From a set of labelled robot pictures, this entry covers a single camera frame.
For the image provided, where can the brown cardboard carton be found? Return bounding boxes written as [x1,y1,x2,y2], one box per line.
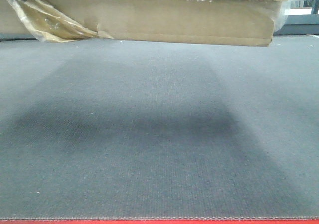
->
[0,0,289,46]

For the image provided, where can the grey conveyor belt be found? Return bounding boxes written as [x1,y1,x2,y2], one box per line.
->
[0,35,319,219]

